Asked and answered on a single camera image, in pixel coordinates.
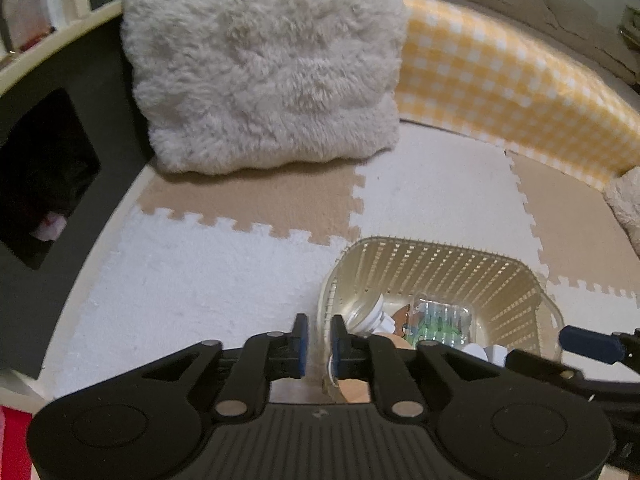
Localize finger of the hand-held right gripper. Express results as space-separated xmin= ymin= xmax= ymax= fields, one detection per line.
xmin=505 ymin=349 xmax=589 ymax=386
xmin=559 ymin=325 xmax=640 ymax=364

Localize foam puzzle floor mats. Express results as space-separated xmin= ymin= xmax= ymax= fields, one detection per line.
xmin=50 ymin=120 xmax=640 ymax=401

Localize red cloth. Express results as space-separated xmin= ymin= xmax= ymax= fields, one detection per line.
xmin=0 ymin=406 xmax=42 ymax=480

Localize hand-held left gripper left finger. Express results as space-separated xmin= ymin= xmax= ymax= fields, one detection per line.
xmin=135 ymin=313 xmax=309 ymax=420

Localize wooden shelf unit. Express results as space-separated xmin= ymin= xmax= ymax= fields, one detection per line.
xmin=0 ymin=0 xmax=124 ymax=92

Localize fluffy white pillow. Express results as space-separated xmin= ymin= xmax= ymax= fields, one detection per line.
xmin=119 ymin=0 xmax=409 ymax=176
xmin=602 ymin=167 xmax=640 ymax=257

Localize brown oval lid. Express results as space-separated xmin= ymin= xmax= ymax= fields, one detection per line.
xmin=387 ymin=307 xmax=417 ymax=337

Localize yellow checked bed sheet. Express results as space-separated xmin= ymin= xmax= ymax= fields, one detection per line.
xmin=397 ymin=0 xmax=640 ymax=192

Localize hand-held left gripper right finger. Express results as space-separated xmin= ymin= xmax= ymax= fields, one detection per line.
xmin=329 ymin=314 xmax=506 ymax=420

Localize clear plastic packet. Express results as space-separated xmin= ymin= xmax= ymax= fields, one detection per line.
xmin=410 ymin=299 xmax=474 ymax=349

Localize white round plastic cap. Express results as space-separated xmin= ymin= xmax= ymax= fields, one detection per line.
xmin=327 ymin=295 xmax=389 ymax=381

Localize cream plastic basket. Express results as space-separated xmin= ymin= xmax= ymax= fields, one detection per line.
xmin=316 ymin=236 xmax=566 ymax=406

